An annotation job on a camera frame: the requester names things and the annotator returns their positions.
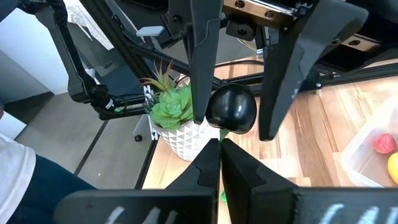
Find person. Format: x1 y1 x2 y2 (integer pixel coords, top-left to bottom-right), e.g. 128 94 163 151
0 105 96 224

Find black metal table frame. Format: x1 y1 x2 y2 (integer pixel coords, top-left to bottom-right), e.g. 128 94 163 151
79 0 398 191

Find yellow toy banana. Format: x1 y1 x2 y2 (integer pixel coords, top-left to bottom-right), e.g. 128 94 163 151
387 152 398 185

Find crumpled white paper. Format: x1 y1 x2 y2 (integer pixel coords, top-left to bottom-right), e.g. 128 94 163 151
63 0 115 51

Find clear plastic tupperware container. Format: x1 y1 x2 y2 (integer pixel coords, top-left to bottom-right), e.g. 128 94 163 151
340 96 398 189

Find white cardboard box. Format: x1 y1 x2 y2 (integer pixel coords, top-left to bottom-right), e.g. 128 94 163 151
0 7 70 105

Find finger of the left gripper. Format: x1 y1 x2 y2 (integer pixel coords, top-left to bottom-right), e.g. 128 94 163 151
259 0 369 141
185 0 224 124

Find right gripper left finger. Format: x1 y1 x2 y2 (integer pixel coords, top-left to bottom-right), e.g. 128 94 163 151
165 138 222 191

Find green succulent in white pot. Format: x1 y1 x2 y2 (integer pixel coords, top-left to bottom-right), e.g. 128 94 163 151
139 60 221 162

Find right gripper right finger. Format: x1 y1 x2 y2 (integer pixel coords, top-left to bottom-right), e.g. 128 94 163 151
220 138 299 224

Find pink wrinkled toy fruit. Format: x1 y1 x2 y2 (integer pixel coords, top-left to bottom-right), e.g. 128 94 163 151
373 133 397 155

